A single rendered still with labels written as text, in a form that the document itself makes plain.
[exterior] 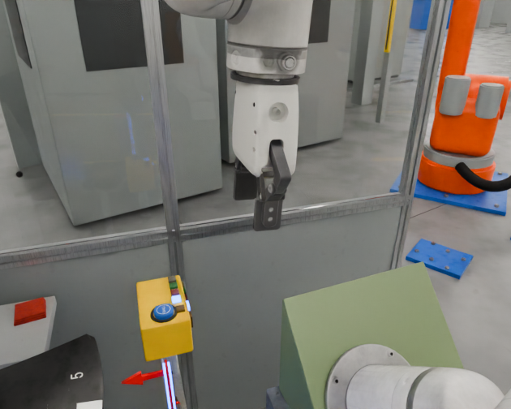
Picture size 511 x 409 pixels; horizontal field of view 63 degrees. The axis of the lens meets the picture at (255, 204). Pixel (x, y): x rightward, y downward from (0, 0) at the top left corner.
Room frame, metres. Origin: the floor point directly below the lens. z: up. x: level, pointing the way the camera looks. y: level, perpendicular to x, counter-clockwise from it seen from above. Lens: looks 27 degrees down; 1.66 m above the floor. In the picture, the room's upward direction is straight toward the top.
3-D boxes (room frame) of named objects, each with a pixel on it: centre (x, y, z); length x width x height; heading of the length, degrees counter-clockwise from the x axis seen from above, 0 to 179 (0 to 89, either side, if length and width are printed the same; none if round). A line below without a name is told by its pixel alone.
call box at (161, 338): (0.71, 0.20, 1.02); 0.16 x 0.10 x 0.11; 17
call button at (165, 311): (0.66, 0.19, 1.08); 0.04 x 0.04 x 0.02
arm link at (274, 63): (0.46, -0.01, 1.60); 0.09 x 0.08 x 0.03; 18
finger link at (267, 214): (0.41, -0.02, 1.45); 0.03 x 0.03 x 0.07; 18
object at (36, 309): (0.90, 0.63, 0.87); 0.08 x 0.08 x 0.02; 25
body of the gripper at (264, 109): (0.46, -0.01, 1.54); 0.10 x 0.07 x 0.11; 18
